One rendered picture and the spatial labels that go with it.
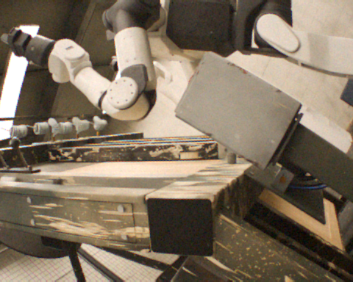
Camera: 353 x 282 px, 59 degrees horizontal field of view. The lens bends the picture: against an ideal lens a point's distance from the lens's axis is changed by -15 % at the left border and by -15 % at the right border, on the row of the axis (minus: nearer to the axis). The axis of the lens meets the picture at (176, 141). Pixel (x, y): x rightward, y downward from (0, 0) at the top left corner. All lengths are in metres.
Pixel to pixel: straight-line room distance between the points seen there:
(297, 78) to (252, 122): 5.65
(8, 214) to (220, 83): 0.58
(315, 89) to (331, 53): 5.13
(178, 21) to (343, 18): 5.30
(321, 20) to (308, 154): 5.69
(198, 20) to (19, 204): 0.70
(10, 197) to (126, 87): 0.39
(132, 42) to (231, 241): 0.56
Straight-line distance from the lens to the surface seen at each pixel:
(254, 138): 0.54
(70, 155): 1.89
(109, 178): 0.94
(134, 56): 0.89
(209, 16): 1.06
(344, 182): 0.58
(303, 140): 0.56
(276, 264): 0.59
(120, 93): 0.84
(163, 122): 7.03
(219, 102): 0.55
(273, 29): 1.02
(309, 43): 1.02
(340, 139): 4.84
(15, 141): 1.12
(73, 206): 0.71
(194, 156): 1.57
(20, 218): 0.84
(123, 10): 0.98
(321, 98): 6.17
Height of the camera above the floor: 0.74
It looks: 16 degrees up
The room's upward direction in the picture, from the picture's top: 58 degrees counter-clockwise
